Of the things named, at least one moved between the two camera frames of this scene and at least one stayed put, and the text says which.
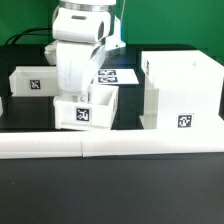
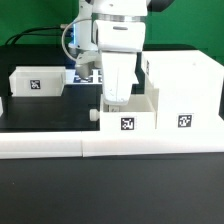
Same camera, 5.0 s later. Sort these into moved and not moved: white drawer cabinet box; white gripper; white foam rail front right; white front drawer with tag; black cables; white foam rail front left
Moved: white gripper; white front drawer with tag
Not moved: black cables; white foam rail front left; white drawer cabinet box; white foam rail front right
